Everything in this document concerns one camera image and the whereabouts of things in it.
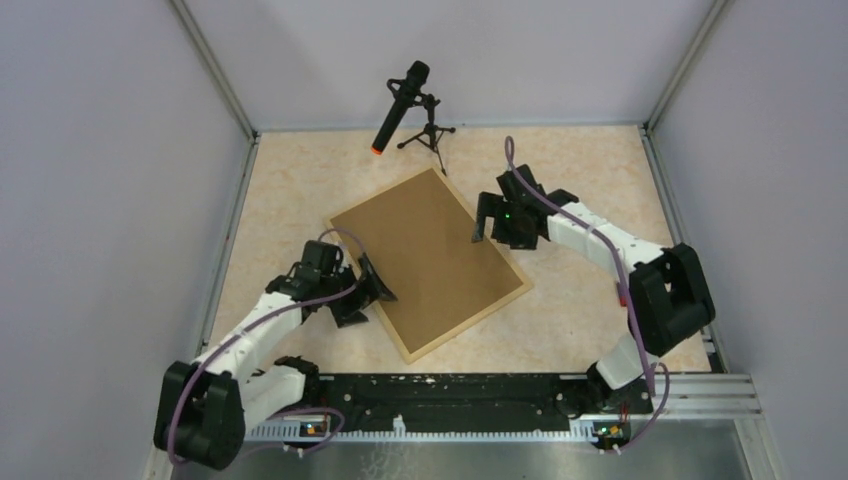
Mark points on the black tripod stand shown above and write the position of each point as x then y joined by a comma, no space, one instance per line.
431,134

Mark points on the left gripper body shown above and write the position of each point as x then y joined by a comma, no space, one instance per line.
341,277

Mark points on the brown backing board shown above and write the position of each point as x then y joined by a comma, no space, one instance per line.
424,258

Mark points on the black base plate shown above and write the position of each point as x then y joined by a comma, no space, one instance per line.
470,402

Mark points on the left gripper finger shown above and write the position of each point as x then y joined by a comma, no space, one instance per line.
371,286
347,316

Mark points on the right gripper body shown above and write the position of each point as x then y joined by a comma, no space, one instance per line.
507,229

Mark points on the aluminium rail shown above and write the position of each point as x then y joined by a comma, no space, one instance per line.
679,397

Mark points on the black microphone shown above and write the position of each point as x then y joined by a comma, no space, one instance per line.
405,93

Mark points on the wooden picture frame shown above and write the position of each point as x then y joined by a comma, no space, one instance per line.
523,291

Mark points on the red blue block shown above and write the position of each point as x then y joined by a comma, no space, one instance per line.
623,293

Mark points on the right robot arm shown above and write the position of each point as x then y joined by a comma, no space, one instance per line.
663,289

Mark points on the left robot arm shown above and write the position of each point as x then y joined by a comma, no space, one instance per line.
208,405

